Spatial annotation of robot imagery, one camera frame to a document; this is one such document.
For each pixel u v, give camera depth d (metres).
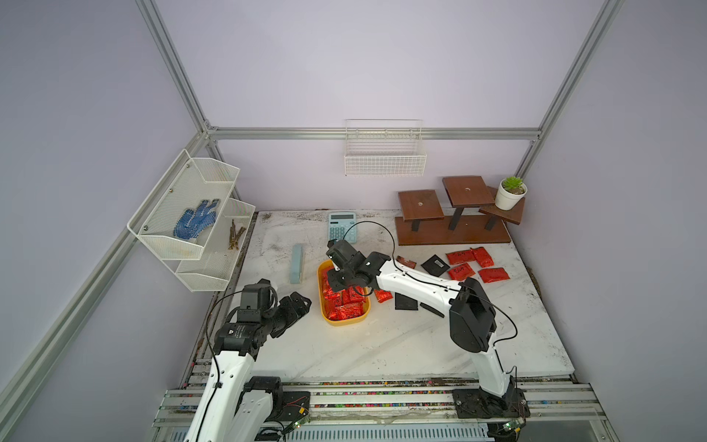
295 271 0.97
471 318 0.50
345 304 0.91
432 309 0.55
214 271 0.89
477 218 1.12
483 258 1.04
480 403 0.74
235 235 0.95
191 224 0.76
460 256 1.05
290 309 0.67
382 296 0.94
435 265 1.04
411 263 1.04
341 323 0.87
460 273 1.01
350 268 0.65
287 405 0.73
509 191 0.93
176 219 0.76
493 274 0.99
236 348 0.51
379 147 0.97
